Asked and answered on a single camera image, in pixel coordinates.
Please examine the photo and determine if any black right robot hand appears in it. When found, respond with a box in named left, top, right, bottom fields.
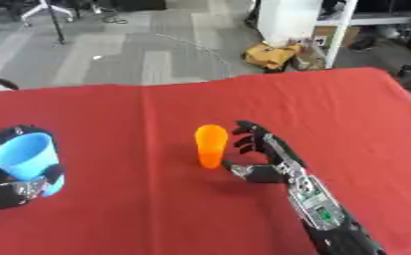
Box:
left=220, top=120, right=309, bottom=184

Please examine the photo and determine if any blue plastic cup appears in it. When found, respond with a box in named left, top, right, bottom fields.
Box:
left=0, top=131, right=66, bottom=197

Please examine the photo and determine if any orange plastic cup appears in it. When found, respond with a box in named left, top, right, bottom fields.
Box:
left=192, top=124, right=230, bottom=169

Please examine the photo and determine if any yellow bag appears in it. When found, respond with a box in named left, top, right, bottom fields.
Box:
left=241, top=42, right=305, bottom=72

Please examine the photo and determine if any white panel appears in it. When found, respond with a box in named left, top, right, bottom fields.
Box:
left=255, top=0, right=323, bottom=48

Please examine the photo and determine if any cardboard box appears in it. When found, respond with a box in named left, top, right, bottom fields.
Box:
left=310, top=25, right=362, bottom=48

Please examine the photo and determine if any white shelf rack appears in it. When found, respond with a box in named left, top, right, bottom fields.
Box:
left=312, top=0, right=411, bottom=70

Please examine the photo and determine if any black tripod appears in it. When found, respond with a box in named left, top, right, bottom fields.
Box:
left=43, top=0, right=68, bottom=45

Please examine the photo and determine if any white chair base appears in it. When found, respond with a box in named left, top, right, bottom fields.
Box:
left=18, top=0, right=77, bottom=28

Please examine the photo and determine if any black cable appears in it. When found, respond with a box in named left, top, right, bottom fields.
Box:
left=92, top=6, right=130, bottom=26

